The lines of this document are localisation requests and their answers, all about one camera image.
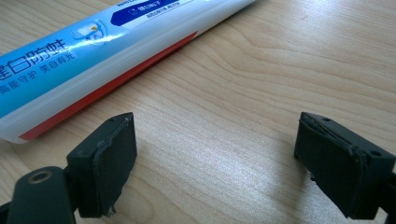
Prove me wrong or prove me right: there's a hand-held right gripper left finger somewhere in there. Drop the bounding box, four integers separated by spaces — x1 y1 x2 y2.
66 112 138 219

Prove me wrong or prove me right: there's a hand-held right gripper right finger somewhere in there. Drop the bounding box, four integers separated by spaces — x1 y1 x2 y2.
293 111 396 220

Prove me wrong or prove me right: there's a blue white toothpaste tube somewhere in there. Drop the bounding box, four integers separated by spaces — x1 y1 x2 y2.
0 0 257 145

